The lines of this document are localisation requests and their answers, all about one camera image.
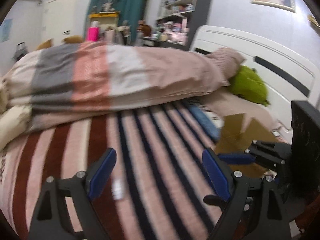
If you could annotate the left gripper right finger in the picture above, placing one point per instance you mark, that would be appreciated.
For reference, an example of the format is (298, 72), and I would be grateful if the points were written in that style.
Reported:
(254, 201)

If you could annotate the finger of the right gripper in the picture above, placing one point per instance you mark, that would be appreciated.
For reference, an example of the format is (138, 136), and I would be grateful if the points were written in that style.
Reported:
(213, 200)
(271, 155)

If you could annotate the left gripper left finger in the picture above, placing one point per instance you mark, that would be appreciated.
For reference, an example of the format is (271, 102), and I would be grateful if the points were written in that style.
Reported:
(51, 219)

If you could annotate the red sleeve forearm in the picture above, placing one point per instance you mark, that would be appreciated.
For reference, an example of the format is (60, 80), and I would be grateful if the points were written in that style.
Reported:
(304, 219)

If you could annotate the brown cardboard box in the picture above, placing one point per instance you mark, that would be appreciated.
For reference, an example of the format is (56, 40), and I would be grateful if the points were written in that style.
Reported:
(235, 139)

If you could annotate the striped pink bed blanket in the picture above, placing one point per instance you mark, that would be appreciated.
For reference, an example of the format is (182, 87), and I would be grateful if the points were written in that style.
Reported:
(159, 152)

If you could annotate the small white tube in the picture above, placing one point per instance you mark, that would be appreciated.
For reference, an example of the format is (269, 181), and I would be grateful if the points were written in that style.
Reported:
(117, 189)

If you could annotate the white bed headboard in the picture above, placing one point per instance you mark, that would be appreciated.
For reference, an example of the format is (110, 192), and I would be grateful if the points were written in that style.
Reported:
(287, 75)

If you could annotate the green plush toy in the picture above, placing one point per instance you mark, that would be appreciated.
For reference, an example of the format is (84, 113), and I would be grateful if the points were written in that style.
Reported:
(248, 85)

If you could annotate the pink ribbed pillow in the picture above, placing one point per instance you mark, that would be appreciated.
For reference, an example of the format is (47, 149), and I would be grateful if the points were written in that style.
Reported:
(223, 103)

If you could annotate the cream fleece blanket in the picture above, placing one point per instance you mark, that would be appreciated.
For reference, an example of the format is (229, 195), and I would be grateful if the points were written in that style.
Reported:
(14, 119)

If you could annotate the pink patchwork duvet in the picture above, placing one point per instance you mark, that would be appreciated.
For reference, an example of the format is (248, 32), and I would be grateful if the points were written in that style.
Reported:
(70, 82)

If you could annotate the cluttered shelf unit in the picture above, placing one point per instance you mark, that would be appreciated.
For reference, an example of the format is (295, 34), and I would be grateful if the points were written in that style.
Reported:
(172, 24)

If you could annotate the pink bottle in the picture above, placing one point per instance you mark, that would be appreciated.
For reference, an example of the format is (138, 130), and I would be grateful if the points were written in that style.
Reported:
(93, 31)

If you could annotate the white door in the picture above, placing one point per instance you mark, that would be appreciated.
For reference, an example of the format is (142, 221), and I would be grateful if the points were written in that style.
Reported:
(57, 20)

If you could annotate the yellow wooden cabinet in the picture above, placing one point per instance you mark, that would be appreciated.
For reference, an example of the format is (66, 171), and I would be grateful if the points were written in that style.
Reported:
(102, 20)

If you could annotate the blue wall poster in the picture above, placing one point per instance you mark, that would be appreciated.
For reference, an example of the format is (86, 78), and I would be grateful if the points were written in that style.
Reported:
(5, 30)

